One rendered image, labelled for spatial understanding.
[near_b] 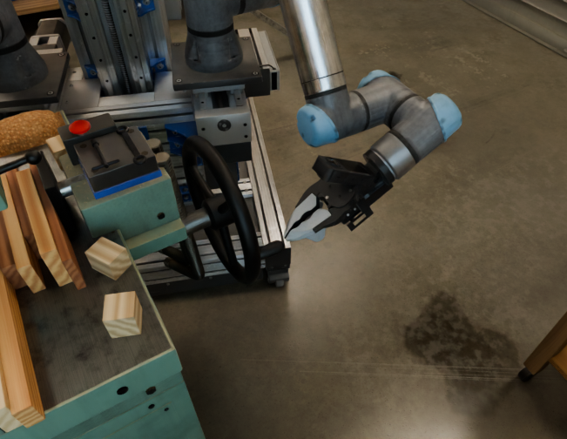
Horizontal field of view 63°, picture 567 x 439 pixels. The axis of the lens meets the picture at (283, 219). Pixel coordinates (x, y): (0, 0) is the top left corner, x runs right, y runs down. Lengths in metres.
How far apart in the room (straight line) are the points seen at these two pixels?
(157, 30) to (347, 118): 0.75
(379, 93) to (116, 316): 0.56
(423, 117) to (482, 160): 1.61
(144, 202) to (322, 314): 1.06
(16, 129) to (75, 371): 0.49
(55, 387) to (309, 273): 1.27
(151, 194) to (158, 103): 0.63
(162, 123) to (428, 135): 0.76
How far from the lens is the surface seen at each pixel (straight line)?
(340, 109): 0.81
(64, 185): 0.75
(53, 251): 0.66
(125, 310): 0.60
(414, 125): 0.82
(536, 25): 3.65
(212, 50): 1.22
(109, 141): 0.74
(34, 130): 0.96
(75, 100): 1.41
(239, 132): 1.20
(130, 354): 0.62
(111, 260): 0.66
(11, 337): 0.64
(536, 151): 2.59
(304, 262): 1.80
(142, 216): 0.74
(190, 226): 0.83
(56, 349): 0.65
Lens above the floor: 1.43
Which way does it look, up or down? 47 degrees down
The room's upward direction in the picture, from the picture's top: straight up
